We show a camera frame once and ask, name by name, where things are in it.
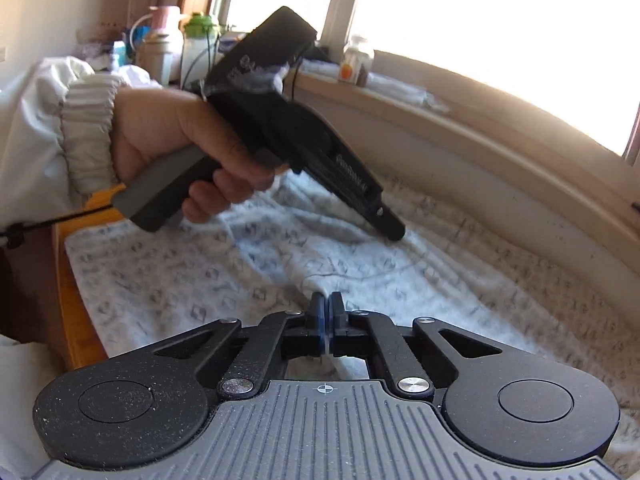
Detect person's torso in white jacket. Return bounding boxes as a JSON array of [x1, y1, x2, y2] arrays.
[[0, 335, 67, 480]]

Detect person's left hand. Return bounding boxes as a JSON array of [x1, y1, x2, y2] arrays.
[[110, 87, 278, 224]]

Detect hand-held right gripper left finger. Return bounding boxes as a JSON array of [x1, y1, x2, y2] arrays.
[[155, 291, 327, 402]]

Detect white checker-print garment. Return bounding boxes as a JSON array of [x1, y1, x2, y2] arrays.
[[65, 170, 640, 480]]

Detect glass jar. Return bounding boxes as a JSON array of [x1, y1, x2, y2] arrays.
[[339, 35, 376, 87]]

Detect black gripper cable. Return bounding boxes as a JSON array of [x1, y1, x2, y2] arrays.
[[0, 204, 126, 252]]

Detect clear plastic bag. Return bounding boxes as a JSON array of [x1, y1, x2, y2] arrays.
[[370, 72, 452, 114]]

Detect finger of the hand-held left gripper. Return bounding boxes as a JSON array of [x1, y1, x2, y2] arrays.
[[367, 191, 407, 242]]

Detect green-lidded bottle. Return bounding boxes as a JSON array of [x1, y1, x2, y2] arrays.
[[181, 12, 222, 89]]

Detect white thermos jug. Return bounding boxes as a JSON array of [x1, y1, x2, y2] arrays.
[[140, 6, 182, 87]]

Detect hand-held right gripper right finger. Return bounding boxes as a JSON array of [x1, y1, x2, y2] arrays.
[[327, 291, 503, 402]]

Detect beige window sill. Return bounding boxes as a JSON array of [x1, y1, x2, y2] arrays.
[[295, 50, 640, 271]]

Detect window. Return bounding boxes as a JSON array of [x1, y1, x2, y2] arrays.
[[210, 0, 640, 166]]

